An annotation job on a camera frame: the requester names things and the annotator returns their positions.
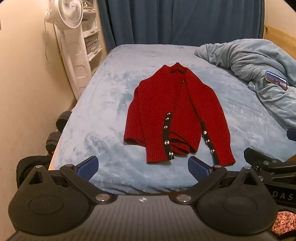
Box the white standing fan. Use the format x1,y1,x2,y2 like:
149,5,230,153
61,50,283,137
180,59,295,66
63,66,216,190
44,0,93,100

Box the white drawer shelf unit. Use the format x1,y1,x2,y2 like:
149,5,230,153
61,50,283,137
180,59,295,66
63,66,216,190
81,0,104,73

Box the floral patterned clothing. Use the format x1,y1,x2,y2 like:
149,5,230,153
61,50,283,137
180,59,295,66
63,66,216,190
270,210,296,236

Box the smartphone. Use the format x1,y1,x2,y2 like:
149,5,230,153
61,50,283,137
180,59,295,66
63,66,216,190
265,71,289,91

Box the bed with blue fleece sheet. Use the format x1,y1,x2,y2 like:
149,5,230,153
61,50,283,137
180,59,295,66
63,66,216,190
49,44,296,195

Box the red knit cardigan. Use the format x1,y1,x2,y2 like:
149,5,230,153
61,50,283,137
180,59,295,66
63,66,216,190
124,62,236,167

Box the dark blue curtain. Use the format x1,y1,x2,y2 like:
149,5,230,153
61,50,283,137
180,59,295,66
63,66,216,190
97,0,265,55

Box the wooden headboard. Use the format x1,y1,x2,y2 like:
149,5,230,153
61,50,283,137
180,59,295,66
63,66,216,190
262,24,296,48

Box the black dumbbell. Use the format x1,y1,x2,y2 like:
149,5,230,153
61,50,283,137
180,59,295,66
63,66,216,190
56,111,73,133
46,131,62,154

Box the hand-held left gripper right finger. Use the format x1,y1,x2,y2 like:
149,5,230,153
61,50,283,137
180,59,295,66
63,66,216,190
170,156,264,205

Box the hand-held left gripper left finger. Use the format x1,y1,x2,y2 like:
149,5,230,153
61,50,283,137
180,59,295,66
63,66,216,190
22,156,112,205

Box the crumpled light blue blanket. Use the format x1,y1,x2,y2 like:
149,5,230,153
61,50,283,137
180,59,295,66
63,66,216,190
194,39,296,130

